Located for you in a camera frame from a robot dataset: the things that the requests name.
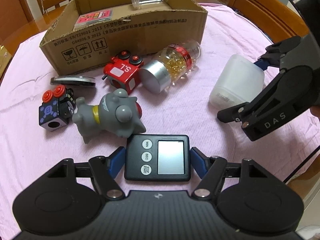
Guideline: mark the pink card pack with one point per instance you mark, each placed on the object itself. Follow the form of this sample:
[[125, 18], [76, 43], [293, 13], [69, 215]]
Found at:
[[92, 18]]

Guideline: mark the black digital timer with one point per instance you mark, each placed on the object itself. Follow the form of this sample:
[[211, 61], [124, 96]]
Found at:
[[157, 157]]

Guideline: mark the grey rubber cat toy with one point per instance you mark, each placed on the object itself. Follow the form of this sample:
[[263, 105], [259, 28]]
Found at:
[[117, 113]]

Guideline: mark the pink tablecloth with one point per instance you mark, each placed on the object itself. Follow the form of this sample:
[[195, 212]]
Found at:
[[28, 150]]

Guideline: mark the white translucent plastic container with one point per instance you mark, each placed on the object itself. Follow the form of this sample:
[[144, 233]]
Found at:
[[240, 81]]

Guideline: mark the red cube robot toy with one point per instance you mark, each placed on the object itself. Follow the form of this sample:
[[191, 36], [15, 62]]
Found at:
[[122, 71]]

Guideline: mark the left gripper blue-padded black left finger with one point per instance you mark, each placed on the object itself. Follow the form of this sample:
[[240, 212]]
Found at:
[[104, 171]]

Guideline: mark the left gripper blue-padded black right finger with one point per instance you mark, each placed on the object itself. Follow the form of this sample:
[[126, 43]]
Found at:
[[211, 171]]

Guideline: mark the clear bottle of gold capsules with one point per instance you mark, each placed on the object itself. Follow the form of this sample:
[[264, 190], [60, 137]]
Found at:
[[169, 65]]

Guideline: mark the silver black oval case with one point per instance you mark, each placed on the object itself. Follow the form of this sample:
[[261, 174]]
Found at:
[[73, 80]]

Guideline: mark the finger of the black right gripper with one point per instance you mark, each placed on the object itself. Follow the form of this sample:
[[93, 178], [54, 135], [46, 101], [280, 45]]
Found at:
[[274, 52], [287, 96]]

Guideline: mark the right wooden chair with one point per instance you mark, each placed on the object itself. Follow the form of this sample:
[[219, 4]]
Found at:
[[275, 19]]

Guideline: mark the brown cardboard box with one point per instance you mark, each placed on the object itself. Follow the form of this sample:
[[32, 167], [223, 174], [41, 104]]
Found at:
[[143, 31]]

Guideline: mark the black cube robot toy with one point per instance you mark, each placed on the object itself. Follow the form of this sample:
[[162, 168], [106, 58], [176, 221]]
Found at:
[[57, 108]]

